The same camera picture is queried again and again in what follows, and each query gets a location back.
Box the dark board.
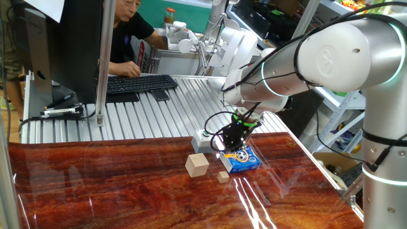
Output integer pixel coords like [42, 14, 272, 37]
[278, 90, 324, 137]

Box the white shelf rack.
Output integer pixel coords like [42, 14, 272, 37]
[291, 0, 366, 153]

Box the wood grain table mat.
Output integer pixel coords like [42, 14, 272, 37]
[8, 132, 365, 229]

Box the person's left forearm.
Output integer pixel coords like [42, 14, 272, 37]
[144, 30, 169, 51]

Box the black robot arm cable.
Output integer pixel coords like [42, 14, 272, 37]
[203, 1, 407, 172]

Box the black pen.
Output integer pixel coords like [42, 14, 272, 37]
[44, 92, 76, 110]

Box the blue tissue pack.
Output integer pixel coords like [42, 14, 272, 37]
[219, 146, 262, 174]

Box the person's right forearm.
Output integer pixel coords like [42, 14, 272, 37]
[108, 62, 127, 76]

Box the cardboard box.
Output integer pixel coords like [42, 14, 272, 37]
[313, 151, 360, 174]

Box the black plastic part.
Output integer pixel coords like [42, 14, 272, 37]
[338, 163, 363, 187]

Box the white marker pen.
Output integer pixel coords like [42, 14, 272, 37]
[39, 106, 84, 117]

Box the white paper sheet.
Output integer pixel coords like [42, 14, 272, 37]
[22, 0, 66, 24]

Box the standing person in khaki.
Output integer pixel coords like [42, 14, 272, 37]
[0, 0, 25, 112]

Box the silver metal case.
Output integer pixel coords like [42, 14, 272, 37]
[139, 41, 210, 77]

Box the black table cable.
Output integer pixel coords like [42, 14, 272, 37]
[18, 109, 97, 142]

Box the person in black shirt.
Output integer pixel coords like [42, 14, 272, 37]
[101, 0, 156, 64]

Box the small wooden cube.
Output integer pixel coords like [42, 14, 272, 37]
[216, 170, 230, 184]

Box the black computer monitor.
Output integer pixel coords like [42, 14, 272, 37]
[11, 0, 141, 109]

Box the large wooden cube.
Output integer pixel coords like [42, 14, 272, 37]
[184, 153, 210, 178]

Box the aluminium frame post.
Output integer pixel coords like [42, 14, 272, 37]
[95, 0, 117, 127]
[341, 173, 364, 203]
[0, 117, 22, 229]

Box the white haptic control device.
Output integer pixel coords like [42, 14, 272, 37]
[165, 12, 259, 96]

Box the black keyboard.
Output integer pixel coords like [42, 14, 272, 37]
[106, 74, 179, 95]

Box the black smartphone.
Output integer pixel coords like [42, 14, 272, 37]
[149, 88, 171, 102]

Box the person's right hand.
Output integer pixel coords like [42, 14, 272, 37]
[119, 60, 142, 79]

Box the glass jar with red lid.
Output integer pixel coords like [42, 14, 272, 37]
[164, 7, 176, 25]

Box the white box with green button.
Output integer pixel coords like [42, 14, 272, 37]
[191, 128, 217, 155]

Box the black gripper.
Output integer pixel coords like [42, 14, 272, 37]
[222, 122, 252, 153]

